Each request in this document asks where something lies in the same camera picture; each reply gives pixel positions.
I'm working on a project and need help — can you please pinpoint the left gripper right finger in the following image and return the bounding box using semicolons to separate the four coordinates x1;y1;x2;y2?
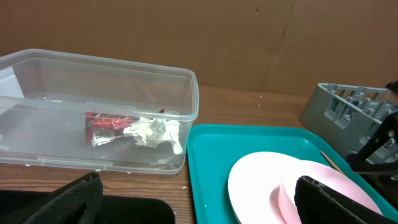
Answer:
294;175;397;224

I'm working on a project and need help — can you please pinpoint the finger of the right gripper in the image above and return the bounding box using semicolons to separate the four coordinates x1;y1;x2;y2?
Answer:
348;112;397;174

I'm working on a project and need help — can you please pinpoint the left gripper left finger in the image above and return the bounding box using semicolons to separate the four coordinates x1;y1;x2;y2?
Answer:
22;172;103;224

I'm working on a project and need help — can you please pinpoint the pink bowl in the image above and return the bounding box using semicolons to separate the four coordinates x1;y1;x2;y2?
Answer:
279;160;381;223

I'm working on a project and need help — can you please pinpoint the pink round plate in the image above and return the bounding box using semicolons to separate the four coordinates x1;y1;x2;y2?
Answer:
228;151;385;224

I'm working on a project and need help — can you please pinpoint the red snack wrapper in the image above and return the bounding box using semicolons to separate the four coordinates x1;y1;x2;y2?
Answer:
85;111;141;147

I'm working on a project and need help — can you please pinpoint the white napkin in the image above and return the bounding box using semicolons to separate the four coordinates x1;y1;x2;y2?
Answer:
123;118;183;154

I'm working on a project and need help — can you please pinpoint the grey dishwasher rack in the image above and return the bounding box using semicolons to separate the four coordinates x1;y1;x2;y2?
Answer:
298;83;397;158

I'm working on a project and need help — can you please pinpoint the right wooden chopstick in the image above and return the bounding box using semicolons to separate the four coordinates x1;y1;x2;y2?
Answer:
320;151;345;175

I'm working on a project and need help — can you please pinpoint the black rectangular tray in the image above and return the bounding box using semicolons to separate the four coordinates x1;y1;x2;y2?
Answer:
1;190;175;224

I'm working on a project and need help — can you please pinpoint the clear plastic bin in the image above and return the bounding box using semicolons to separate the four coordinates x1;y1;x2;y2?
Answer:
1;49;199;175

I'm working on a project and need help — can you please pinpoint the teal serving tray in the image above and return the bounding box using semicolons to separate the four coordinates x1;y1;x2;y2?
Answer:
187;124;397;223

